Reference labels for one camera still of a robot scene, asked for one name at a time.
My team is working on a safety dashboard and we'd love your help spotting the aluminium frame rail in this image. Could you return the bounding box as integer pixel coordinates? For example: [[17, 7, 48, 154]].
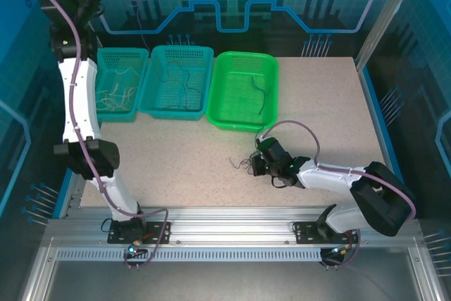
[[45, 205, 424, 250]]

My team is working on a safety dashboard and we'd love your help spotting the slotted grey cable duct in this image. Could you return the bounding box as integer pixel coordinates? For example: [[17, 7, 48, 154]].
[[56, 247, 323, 263]]

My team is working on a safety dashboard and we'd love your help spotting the black cable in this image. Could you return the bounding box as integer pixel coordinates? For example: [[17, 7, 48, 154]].
[[228, 156, 254, 171]]

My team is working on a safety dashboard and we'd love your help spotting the teal perforated plastic basket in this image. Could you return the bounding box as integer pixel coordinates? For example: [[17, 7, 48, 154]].
[[93, 47, 149, 123], [137, 45, 215, 121]]

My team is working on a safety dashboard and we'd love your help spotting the purple arm harness cable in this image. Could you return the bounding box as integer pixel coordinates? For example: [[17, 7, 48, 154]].
[[18, 0, 170, 271], [259, 119, 419, 267]]

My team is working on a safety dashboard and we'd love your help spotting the white cable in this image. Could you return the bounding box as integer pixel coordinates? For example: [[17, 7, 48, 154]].
[[114, 67, 142, 85], [94, 82, 138, 113]]

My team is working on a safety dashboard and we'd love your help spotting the purple left arm harness cable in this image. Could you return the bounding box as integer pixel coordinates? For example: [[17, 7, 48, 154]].
[[18, 0, 170, 271]]

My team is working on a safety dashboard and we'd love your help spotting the purple right arm harness cable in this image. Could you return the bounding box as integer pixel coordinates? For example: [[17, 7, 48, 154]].
[[259, 119, 419, 267]]

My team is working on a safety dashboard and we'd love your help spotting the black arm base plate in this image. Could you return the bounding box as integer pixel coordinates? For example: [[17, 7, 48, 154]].
[[107, 219, 172, 245], [293, 221, 360, 245]]

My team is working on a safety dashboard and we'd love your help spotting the bright green plastic basket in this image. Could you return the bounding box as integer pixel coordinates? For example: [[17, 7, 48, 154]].
[[206, 51, 280, 133]]

